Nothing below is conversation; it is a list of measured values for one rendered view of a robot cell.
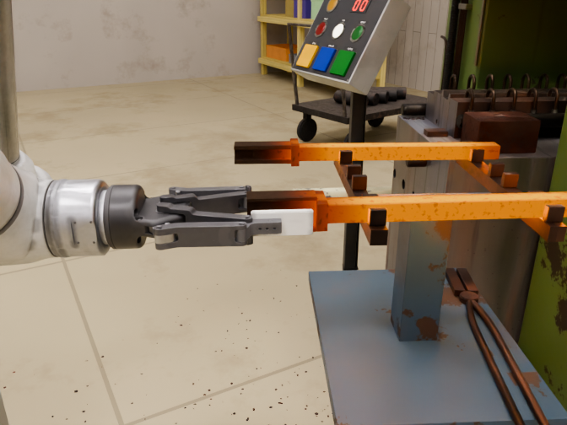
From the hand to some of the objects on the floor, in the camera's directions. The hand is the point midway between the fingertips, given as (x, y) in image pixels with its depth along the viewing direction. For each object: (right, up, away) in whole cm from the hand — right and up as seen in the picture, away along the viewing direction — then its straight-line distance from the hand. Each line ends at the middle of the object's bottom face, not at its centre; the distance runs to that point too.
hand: (283, 212), depth 64 cm
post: (+24, -44, +146) cm, 155 cm away
